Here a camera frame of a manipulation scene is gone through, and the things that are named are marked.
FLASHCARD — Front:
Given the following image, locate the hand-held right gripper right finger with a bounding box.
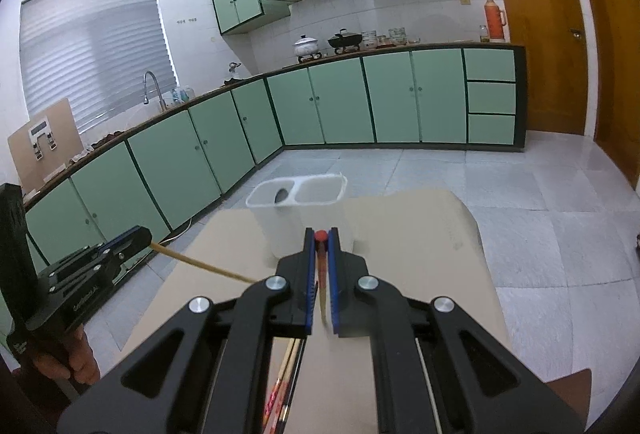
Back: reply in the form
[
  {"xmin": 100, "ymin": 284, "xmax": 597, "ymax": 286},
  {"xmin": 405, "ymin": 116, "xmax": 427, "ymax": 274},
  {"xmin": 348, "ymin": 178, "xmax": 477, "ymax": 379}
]
[{"xmin": 327, "ymin": 228, "xmax": 584, "ymax": 434}]

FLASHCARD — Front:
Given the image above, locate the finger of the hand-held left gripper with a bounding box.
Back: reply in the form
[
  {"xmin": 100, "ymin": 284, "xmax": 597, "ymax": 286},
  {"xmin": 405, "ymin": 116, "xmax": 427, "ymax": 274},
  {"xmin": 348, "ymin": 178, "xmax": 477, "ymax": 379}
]
[
  {"xmin": 60, "ymin": 225, "xmax": 154, "ymax": 273},
  {"xmin": 37, "ymin": 242, "xmax": 152, "ymax": 303}
]

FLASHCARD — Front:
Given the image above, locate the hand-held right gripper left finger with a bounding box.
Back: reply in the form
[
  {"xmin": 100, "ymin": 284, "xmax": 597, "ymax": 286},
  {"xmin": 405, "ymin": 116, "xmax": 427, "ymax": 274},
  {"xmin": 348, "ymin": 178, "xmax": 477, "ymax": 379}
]
[{"xmin": 57, "ymin": 228, "xmax": 319, "ymax": 434}]

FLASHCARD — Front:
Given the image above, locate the red-tipped wooden chopstick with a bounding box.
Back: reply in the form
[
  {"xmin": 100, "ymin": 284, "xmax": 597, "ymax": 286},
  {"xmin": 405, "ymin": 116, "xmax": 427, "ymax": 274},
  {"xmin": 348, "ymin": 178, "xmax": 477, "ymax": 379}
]
[{"xmin": 314, "ymin": 228, "xmax": 335, "ymax": 332}]

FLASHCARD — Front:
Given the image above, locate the white utensil holder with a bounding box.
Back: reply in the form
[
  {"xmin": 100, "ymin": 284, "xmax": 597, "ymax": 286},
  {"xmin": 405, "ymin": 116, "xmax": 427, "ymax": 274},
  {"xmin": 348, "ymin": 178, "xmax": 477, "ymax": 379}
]
[{"xmin": 245, "ymin": 171, "xmax": 349, "ymax": 263}]

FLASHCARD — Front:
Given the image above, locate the plain bamboo chopstick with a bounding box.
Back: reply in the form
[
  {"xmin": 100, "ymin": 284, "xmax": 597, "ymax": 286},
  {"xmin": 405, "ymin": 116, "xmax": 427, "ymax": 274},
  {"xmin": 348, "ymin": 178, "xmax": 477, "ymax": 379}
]
[{"xmin": 149, "ymin": 241, "xmax": 264, "ymax": 286}]

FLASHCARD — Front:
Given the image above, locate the red patterned chopstick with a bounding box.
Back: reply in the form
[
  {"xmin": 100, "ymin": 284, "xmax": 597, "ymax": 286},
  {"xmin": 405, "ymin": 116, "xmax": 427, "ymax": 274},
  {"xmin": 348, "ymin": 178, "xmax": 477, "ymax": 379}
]
[{"xmin": 262, "ymin": 338, "xmax": 297, "ymax": 434}]

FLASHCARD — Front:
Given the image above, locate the person's left hand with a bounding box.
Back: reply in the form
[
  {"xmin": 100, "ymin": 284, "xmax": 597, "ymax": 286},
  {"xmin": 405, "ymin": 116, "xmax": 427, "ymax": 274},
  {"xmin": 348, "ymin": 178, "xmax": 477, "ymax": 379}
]
[{"xmin": 31, "ymin": 328, "xmax": 102, "ymax": 386}]

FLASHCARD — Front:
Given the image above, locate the green base cabinet row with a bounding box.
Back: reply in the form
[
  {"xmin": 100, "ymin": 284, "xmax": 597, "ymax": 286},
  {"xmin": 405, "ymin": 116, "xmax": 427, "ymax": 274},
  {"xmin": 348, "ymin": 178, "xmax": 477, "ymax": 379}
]
[
  {"xmin": 264, "ymin": 43, "xmax": 527, "ymax": 151},
  {"xmin": 19, "ymin": 73, "xmax": 287, "ymax": 267}
]

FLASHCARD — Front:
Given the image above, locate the cardboard sheet with scale print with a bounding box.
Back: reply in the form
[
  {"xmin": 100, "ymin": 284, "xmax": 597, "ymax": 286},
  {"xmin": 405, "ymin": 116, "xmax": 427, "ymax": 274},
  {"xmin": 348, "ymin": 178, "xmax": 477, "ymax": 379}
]
[{"xmin": 7, "ymin": 98, "xmax": 86, "ymax": 193}]

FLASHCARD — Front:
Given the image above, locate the clear plastic container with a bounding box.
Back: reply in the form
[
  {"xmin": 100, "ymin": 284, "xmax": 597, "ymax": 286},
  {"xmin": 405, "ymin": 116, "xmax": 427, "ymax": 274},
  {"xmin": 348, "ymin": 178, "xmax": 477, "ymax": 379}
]
[{"xmin": 169, "ymin": 84, "xmax": 196, "ymax": 108}]

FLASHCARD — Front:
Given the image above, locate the steel kitchen faucet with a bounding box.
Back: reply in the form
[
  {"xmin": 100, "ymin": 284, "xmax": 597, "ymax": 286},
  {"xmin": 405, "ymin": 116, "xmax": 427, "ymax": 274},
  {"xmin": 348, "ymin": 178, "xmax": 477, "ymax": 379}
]
[{"xmin": 142, "ymin": 70, "xmax": 169, "ymax": 113}]

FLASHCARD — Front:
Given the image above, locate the white window blind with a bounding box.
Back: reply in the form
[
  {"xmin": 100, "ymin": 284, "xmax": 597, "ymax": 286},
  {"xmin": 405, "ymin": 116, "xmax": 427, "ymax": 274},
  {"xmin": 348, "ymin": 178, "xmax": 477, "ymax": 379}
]
[{"xmin": 20, "ymin": 0, "xmax": 179, "ymax": 133}]

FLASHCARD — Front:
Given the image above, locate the gas stove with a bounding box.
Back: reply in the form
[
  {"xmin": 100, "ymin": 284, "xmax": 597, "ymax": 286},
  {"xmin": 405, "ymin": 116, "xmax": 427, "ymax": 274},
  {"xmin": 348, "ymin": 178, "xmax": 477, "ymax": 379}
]
[{"xmin": 296, "ymin": 47, "xmax": 364, "ymax": 64}]

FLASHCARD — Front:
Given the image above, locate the green cabinet drawer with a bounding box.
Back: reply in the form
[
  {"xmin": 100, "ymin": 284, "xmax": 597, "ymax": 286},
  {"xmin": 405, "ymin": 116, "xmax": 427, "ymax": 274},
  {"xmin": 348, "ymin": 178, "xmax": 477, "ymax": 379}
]
[
  {"xmin": 465, "ymin": 82, "xmax": 516, "ymax": 115},
  {"xmin": 467, "ymin": 113, "xmax": 516, "ymax": 146},
  {"xmin": 463, "ymin": 48, "xmax": 516, "ymax": 83}
]

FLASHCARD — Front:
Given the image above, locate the white cooking pot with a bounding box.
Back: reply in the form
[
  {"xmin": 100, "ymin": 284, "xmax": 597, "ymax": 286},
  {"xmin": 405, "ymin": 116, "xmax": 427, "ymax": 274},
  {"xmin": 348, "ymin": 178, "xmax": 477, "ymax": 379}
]
[{"xmin": 293, "ymin": 34, "xmax": 321, "ymax": 58}]

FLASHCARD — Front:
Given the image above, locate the black wok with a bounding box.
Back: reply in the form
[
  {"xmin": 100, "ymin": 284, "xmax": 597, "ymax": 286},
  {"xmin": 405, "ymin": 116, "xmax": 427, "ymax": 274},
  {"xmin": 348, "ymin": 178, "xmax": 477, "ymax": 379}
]
[{"xmin": 327, "ymin": 28, "xmax": 362, "ymax": 52}]

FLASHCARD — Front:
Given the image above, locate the orange thermos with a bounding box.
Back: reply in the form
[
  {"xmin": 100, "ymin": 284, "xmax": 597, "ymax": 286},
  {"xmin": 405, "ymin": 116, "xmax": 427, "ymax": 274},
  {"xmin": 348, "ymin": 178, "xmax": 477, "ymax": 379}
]
[{"xmin": 483, "ymin": 0, "xmax": 508, "ymax": 43}]

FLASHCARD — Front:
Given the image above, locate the wooden door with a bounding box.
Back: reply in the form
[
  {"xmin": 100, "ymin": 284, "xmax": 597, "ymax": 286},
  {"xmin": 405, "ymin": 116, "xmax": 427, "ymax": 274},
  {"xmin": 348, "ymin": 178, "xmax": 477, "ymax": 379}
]
[
  {"xmin": 474, "ymin": 0, "xmax": 589, "ymax": 136},
  {"xmin": 567, "ymin": 0, "xmax": 640, "ymax": 191}
]

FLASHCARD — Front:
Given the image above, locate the cable on floor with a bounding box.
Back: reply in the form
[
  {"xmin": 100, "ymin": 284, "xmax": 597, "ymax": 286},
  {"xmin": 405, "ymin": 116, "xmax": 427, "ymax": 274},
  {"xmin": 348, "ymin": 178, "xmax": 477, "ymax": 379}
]
[{"xmin": 154, "ymin": 215, "xmax": 194, "ymax": 246}]

